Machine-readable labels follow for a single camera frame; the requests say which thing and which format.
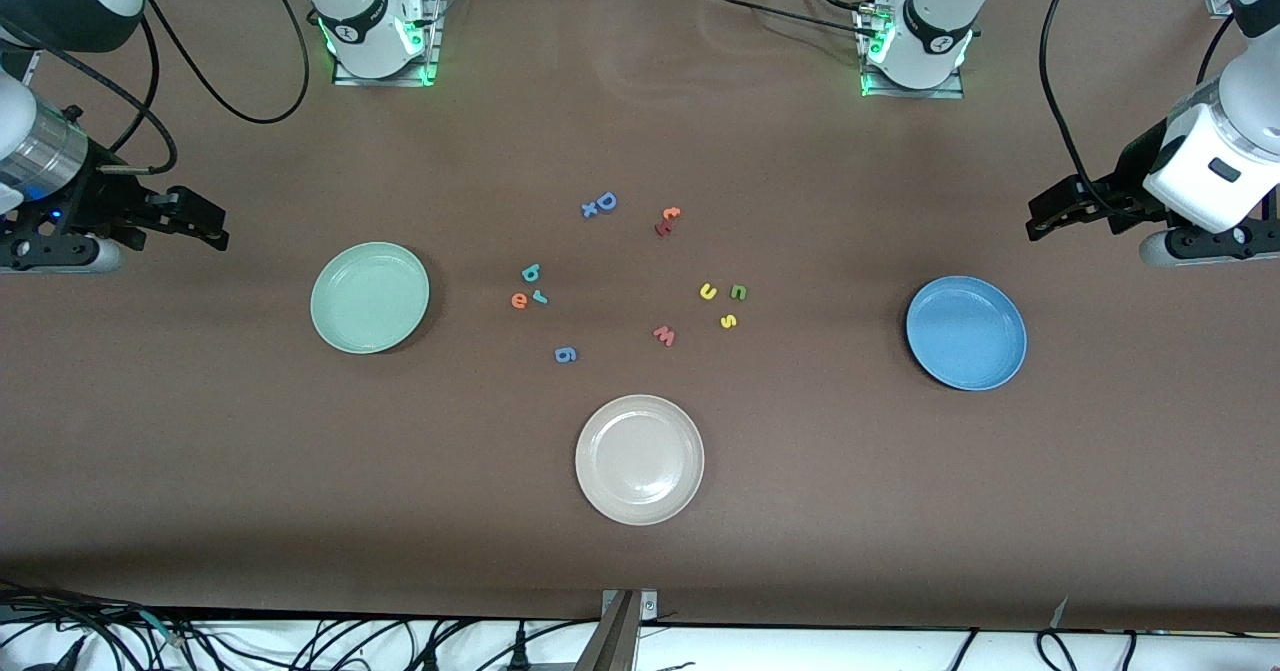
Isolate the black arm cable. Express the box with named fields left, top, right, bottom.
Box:
left=0, top=0, right=311, bottom=174
left=1038, top=0, right=1241, bottom=222

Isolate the metal bracket plate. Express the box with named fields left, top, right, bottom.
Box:
left=600, top=589, right=658, bottom=620

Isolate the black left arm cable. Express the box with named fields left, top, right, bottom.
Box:
left=1038, top=0, right=1241, bottom=222

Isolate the aluminium profile beam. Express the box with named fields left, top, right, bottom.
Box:
left=573, top=591, right=641, bottom=671

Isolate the brown table cover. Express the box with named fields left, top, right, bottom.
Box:
left=0, top=0, right=1280, bottom=634

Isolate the blue plate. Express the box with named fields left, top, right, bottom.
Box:
left=905, top=275, right=1028, bottom=392

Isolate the beige plate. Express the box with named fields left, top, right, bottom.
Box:
left=575, top=394, right=706, bottom=527

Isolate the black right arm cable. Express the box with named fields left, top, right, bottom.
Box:
left=0, top=0, right=311, bottom=174

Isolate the pale green plate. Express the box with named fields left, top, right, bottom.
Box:
left=310, top=241, right=431, bottom=355

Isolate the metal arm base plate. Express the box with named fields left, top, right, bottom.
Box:
left=858, top=6, right=967, bottom=100
left=333, top=0, right=442, bottom=87

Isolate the green tipped cable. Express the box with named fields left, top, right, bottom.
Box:
left=135, top=606, right=196, bottom=649

